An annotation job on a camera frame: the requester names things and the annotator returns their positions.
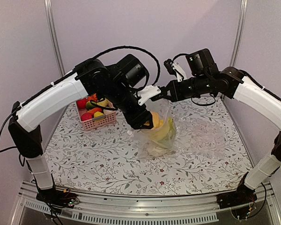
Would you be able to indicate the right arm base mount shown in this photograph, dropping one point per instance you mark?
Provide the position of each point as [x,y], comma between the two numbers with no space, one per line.
[242,195]

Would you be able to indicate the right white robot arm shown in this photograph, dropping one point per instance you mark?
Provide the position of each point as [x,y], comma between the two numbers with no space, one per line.
[235,84]

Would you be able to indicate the yellow knitted ball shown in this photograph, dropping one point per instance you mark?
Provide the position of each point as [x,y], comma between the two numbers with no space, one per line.
[103,103]

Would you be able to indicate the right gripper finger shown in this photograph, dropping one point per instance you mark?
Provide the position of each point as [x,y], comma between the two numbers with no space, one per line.
[167,88]
[164,95]

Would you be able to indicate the orange plush carrot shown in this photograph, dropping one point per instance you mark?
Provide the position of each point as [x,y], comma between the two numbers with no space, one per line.
[93,98]

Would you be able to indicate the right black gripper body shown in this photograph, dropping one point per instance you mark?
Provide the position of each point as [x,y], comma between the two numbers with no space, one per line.
[180,94]

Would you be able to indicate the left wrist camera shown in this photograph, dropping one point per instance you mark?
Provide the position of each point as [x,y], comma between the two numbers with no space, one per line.
[152,92]

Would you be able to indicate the pink dotted zip bag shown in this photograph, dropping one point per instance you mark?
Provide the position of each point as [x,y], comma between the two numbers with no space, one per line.
[157,136]

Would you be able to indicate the yellow plush lemon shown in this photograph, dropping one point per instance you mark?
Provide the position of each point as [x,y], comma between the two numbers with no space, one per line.
[98,114]

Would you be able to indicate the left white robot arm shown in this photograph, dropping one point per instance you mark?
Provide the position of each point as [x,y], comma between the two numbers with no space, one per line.
[116,83]

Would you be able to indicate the front aluminium rail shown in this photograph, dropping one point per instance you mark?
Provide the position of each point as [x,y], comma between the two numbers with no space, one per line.
[97,208]

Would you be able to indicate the left aluminium frame post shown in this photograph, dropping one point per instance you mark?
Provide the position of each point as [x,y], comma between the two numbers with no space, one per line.
[53,36]

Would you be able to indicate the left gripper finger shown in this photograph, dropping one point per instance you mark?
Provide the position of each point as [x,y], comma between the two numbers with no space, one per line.
[138,127]
[149,120]

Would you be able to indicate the pink plastic basket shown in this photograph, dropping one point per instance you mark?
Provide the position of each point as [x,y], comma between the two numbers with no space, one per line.
[109,117]

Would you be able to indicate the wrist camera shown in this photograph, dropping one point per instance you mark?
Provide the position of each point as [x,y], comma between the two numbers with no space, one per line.
[175,69]
[152,92]

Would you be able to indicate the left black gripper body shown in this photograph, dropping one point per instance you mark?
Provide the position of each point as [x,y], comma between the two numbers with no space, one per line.
[135,120]

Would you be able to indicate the red plush tomato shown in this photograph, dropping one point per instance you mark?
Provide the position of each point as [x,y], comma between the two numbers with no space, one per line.
[86,116]

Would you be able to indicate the green plush mango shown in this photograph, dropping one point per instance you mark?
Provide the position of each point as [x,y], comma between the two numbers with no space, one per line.
[90,105]

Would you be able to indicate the right aluminium frame post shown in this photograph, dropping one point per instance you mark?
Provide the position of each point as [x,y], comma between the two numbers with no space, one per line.
[239,32]

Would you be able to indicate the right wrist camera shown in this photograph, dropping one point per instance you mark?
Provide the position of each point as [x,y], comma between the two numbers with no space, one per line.
[175,69]

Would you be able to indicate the green plush pepper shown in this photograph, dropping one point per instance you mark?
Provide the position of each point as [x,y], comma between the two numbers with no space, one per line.
[171,132]

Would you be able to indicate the aluminium frame post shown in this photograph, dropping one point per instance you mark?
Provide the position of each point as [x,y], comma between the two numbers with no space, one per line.
[53,36]
[239,32]

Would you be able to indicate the floral tablecloth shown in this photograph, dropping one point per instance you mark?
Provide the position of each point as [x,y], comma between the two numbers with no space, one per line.
[106,159]

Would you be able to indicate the crinkled clear zip bag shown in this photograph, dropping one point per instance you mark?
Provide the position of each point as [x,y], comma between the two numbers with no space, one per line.
[199,137]

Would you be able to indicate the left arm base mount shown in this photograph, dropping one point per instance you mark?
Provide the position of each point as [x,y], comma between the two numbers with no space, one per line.
[58,198]

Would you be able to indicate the white plush cauliflower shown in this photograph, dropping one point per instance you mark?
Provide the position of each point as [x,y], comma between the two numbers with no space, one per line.
[151,150]

